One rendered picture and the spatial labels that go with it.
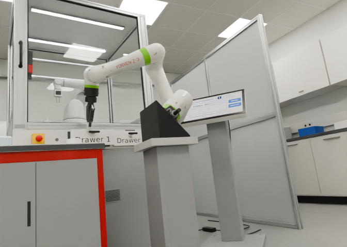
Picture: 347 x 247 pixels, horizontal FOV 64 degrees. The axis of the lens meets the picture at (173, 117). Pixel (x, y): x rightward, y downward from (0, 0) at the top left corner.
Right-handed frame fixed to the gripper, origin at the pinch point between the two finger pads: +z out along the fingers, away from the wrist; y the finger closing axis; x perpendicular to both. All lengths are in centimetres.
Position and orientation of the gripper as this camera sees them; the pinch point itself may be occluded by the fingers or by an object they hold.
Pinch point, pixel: (89, 126)
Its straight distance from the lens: 194.0
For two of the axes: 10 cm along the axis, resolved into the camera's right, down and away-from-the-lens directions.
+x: 8.4, 0.3, 5.4
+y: 5.4, 1.2, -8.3
